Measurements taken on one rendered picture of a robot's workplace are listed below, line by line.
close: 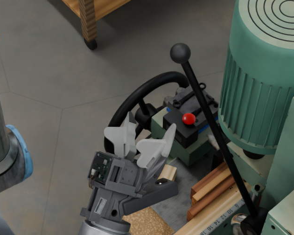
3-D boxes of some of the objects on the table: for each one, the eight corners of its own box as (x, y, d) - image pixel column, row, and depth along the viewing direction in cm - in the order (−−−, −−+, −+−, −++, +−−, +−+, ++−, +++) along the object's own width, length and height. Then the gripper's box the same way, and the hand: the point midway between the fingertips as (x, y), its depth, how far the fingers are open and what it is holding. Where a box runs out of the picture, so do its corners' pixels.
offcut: (170, 190, 157) (170, 183, 153) (153, 185, 157) (153, 177, 154) (176, 175, 159) (177, 167, 156) (160, 169, 160) (160, 162, 156)
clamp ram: (220, 135, 164) (223, 114, 157) (241, 155, 161) (246, 135, 154) (192, 156, 161) (194, 136, 153) (214, 177, 158) (218, 157, 150)
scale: (333, 121, 160) (333, 120, 160) (338, 124, 160) (338, 124, 160) (178, 252, 142) (178, 252, 142) (182, 257, 142) (182, 256, 142)
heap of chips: (137, 193, 156) (137, 188, 154) (174, 231, 151) (175, 226, 149) (109, 215, 153) (108, 210, 151) (145, 255, 148) (145, 250, 146)
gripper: (110, 236, 105) (150, 114, 105) (60, 204, 122) (94, 99, 122) (155, 246, 109) (193, 128, 110) (100, 214, 126) (133, 113, 127)
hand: (155, 117), depth 118 cm, fingers open, 14 cm apart
